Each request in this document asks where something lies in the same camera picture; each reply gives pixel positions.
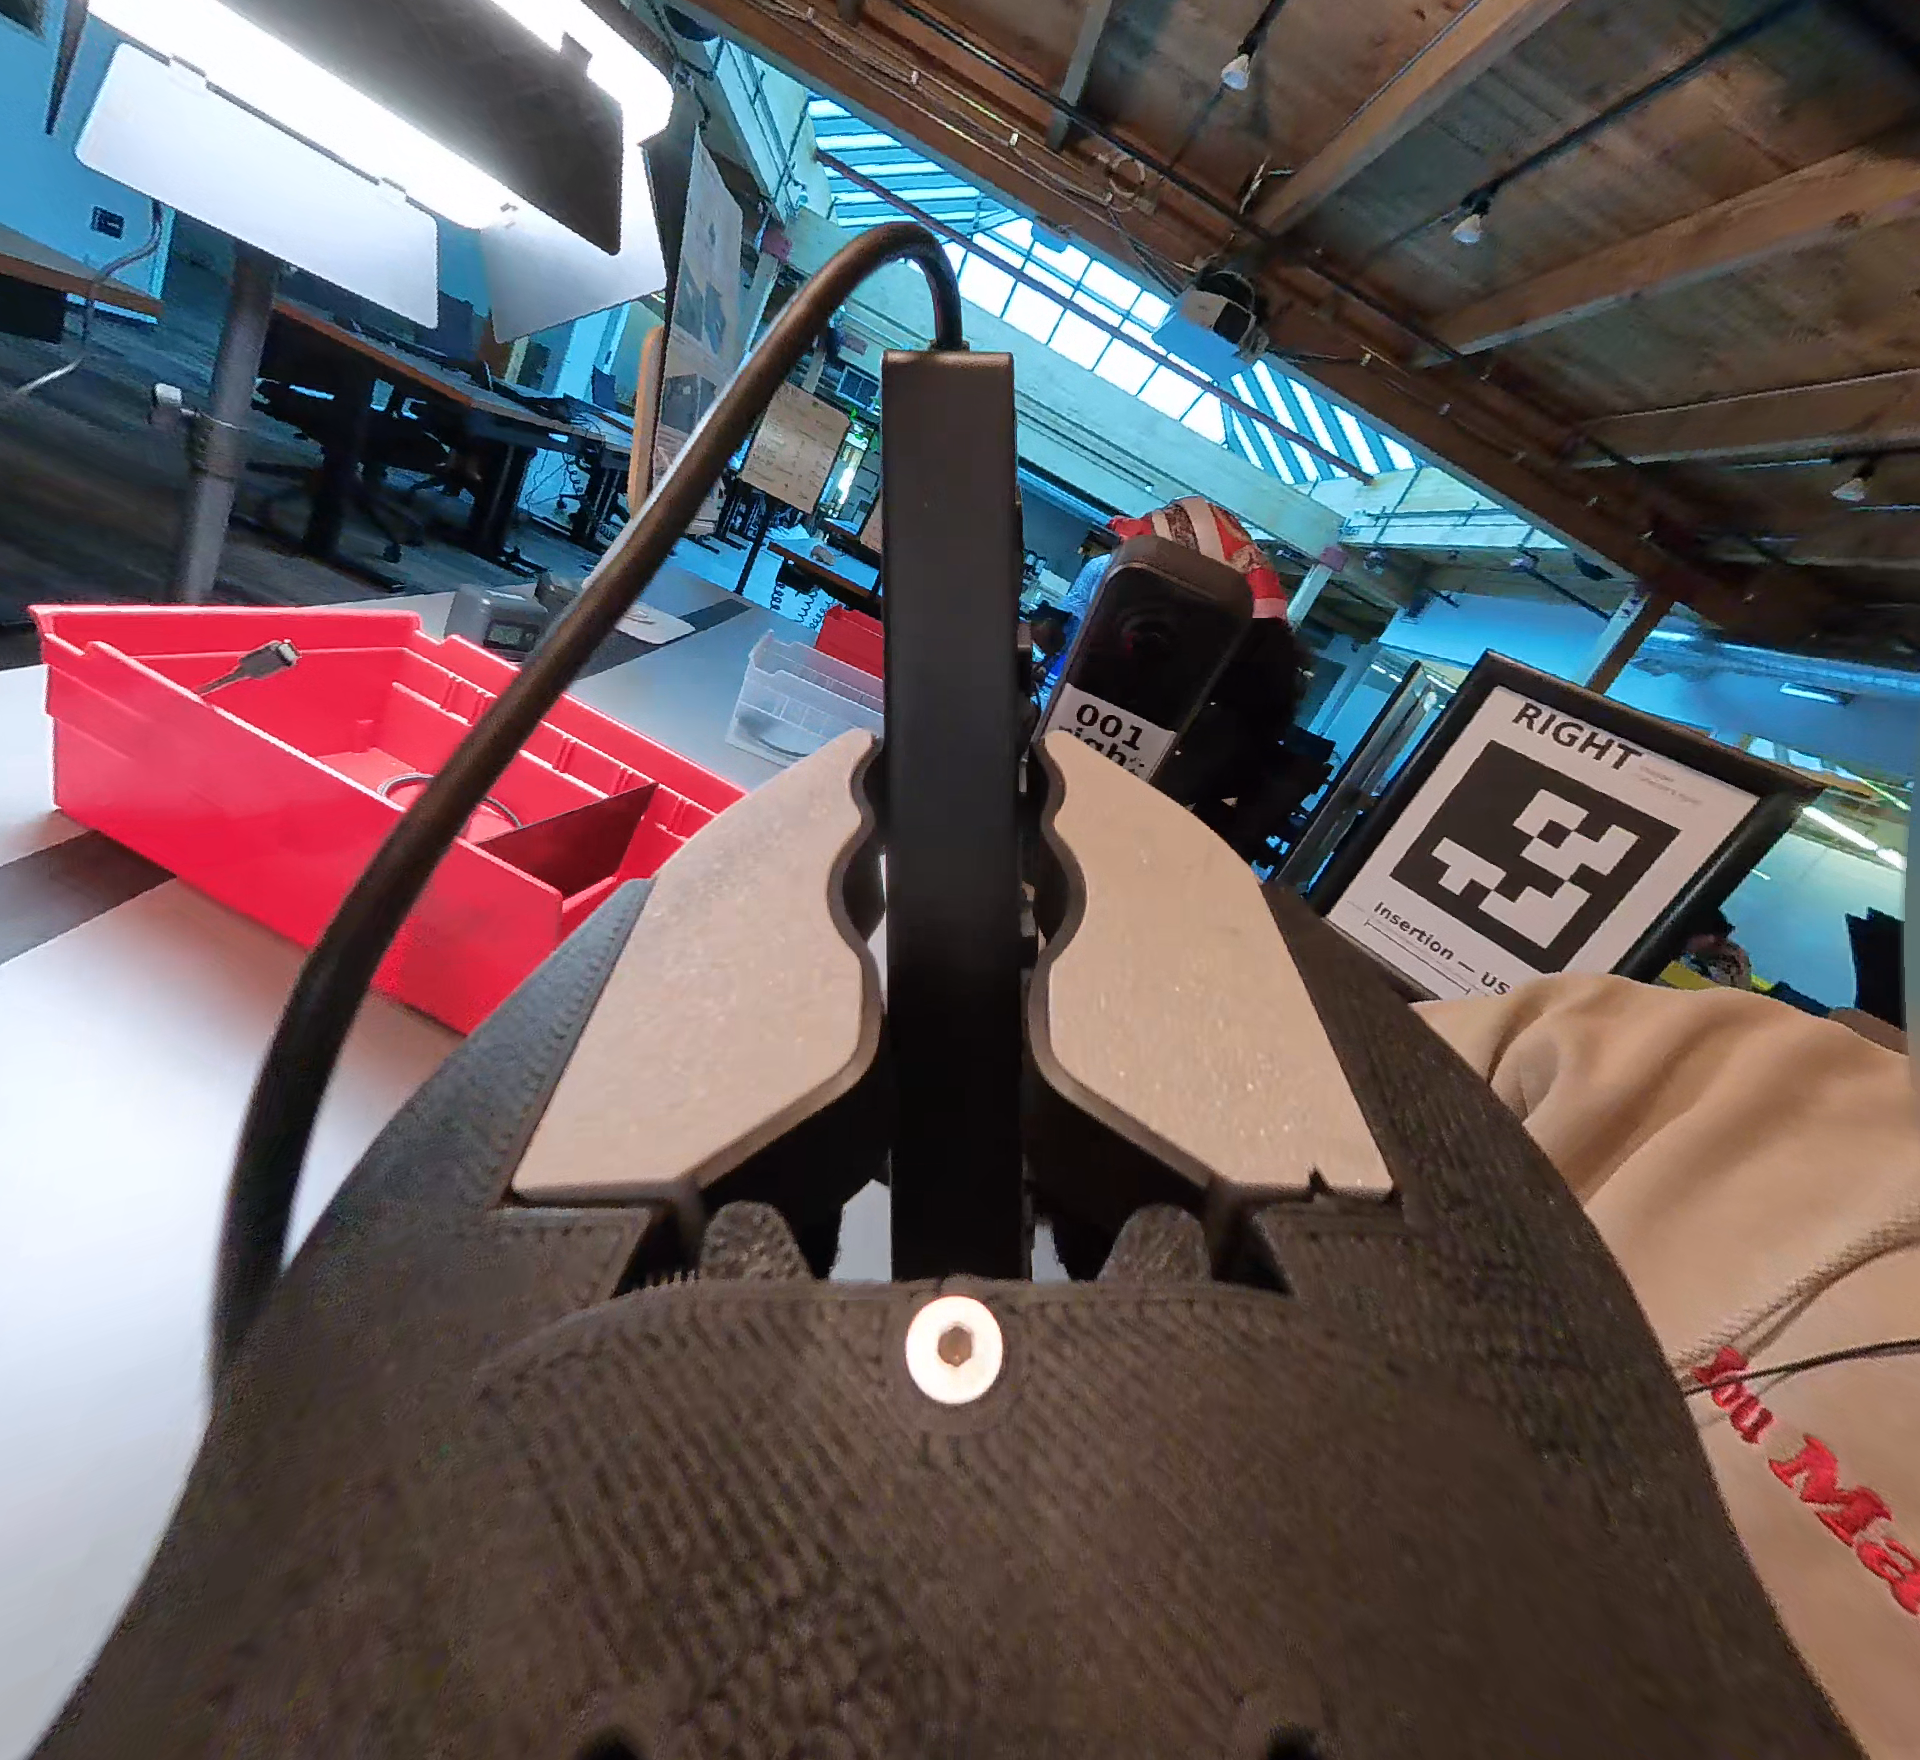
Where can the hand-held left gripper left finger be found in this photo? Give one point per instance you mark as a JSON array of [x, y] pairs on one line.
[[721, 995]]

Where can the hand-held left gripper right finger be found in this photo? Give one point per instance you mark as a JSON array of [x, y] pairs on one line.
[[1200, 1011]]

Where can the black usb hub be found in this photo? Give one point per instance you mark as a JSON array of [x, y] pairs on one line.
[[952, 741]]

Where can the person's right forearm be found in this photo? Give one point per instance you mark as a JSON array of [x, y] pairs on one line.
[[1725, 1189]]

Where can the clear plastic bin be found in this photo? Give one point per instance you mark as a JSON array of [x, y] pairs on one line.
[[794, 696]]

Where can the ceiling-mounted device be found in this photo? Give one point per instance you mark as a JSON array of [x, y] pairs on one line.
[[1222, 309]]

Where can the framed black-white marker sign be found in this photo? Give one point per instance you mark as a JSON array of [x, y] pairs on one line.
[[1546, 859]]

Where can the small grey box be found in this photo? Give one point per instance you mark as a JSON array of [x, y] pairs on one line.
[[499, 618]]

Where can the ceiling spot lamp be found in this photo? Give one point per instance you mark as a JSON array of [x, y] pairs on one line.
[[1852, 484], [1470, 221], [1234, 68]]

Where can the large red plastic bin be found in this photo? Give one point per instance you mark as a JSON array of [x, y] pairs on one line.
[[224, 770]]

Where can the wood and white document stand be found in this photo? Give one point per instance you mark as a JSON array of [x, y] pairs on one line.
[[648, 410]]

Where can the printed instruction sheet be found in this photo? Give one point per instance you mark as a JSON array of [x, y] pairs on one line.
[[705, 275]]

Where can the black office desk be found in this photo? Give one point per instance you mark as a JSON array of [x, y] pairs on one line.
[[451, 387]]

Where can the light stand pole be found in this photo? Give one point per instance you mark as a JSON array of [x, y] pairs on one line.
[[224, 440]]

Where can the led light panel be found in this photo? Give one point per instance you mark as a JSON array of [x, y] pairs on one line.
[[375, 35]]

